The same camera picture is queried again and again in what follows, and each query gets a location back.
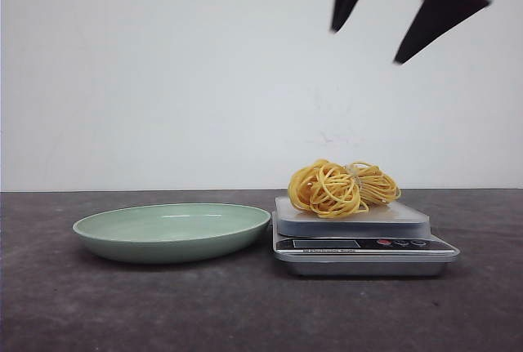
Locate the yellow vermicelli noodle bundle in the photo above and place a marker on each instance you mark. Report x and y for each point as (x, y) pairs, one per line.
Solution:
(332, 191)

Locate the pale green plate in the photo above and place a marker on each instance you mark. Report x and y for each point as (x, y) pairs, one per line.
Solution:
(171, 233)

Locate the silver electronic kitchen scale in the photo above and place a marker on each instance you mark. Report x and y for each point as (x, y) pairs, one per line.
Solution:
(389, 240)

